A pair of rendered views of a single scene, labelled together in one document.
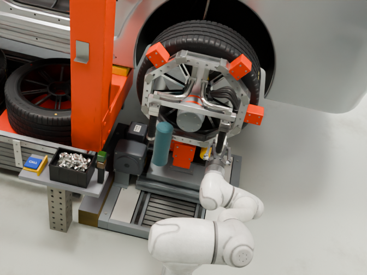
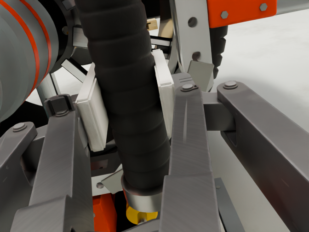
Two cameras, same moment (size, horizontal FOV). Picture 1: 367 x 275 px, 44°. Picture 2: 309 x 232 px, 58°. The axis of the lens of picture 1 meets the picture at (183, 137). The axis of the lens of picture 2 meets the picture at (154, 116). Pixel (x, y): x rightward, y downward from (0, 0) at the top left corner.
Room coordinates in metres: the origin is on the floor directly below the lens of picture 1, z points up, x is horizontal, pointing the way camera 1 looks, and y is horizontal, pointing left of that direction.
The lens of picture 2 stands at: (1.52, -0.19, 0.89)
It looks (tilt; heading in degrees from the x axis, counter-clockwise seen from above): 27 degrees down; 358
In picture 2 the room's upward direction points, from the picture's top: 11 degrees counter-clockwise
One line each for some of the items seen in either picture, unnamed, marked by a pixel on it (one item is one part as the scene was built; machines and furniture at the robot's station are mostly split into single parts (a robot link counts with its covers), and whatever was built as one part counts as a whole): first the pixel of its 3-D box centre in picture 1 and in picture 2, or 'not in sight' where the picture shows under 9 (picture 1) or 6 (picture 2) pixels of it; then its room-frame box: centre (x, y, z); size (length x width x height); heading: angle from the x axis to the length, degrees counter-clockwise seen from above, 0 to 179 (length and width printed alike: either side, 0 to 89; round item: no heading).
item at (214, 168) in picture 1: (214, 174); not in sight; (1.45, -0.17, 0.83); 0.09 x 0.06 x 0.09; 87
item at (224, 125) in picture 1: (225, 121); not in sight; (1.71, -0.18, 0.93); 0.09 x 0.05 x 0.05; 177
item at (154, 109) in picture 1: (155, 106); not in sight; (1.72, 0.16, 0.93); 0.09 x 0.05 x 0.05; 177
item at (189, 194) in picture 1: (179, 173); not in sight; (2.09, -0.02, 0.13); 0.50 x 0.36 x 0.10; 87
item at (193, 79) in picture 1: (176, 82); not in sight; (1.80, 0.08, 1.03); 0.19 x 0.18 x 0.11; 177
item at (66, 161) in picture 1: (72, 166); not in sight; (1.61, 0.53, 0.51); 0.20 x 0.14 x 0.13; 88
